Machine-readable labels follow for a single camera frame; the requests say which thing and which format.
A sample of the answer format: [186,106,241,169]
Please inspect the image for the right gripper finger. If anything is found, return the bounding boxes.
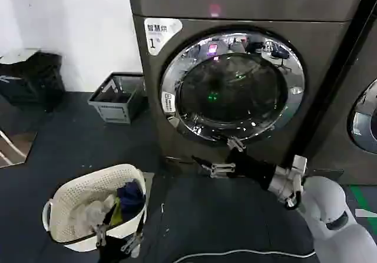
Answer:
[191,155,237,178]
[226,136,246,152]

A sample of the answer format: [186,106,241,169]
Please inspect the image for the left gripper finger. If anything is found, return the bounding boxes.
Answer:
[120,234,143,252]
[94,222,109,247]

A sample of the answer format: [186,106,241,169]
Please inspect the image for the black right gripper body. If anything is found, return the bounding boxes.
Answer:
[225,148,280,192]

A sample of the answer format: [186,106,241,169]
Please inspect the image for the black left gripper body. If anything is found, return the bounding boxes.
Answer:
[98,235,131,263]

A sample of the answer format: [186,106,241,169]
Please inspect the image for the yellow-green garment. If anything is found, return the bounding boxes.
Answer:
[109,198,124,227]

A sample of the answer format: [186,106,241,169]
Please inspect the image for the white cloth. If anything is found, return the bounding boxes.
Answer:
[68,194,116,226]

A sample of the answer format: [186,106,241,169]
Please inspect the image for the dark blue garment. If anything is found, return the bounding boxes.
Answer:
[116,179,147,214]

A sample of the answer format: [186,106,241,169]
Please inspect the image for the round glass dryer door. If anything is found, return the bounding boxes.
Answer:
[347,79,377,158]
[160,27,307,143]

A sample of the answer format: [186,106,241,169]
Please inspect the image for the white perforated laundry basket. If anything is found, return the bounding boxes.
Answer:
[42,164,148,252]

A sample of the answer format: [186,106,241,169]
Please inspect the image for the grey dryer without label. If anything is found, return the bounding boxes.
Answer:
[303,0,377,185]

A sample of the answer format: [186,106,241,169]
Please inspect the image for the grey plastic crate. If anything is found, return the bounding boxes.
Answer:
[87,72,147,125]

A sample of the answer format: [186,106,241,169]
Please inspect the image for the wooden board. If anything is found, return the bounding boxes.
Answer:
[0,106,39,168]

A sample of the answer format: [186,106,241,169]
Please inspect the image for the grey dryer with number label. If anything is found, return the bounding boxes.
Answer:
[127,0,366,175]

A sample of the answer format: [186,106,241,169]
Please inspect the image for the white number label sticker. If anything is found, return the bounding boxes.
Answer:
[144,18,184,56]

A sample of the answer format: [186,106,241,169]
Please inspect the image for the black storage box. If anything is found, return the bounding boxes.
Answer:
[0,48,66,113]

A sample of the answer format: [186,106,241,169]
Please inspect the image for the thin white cable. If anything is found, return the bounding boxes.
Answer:
[173,248,316,263]

